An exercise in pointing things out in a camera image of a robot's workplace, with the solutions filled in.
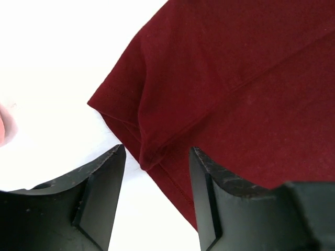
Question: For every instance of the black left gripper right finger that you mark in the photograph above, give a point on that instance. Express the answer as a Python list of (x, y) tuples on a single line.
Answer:
[(235, 214)]

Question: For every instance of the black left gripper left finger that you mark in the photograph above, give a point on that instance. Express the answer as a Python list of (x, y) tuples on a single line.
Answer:
[(75, 211)]

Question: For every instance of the dark red t shirt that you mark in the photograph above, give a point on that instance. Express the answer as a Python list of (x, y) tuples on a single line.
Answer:
[(251, 83)]

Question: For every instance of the folded salmon t shirt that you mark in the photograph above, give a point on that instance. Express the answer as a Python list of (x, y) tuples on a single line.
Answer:
[(9, 127)]

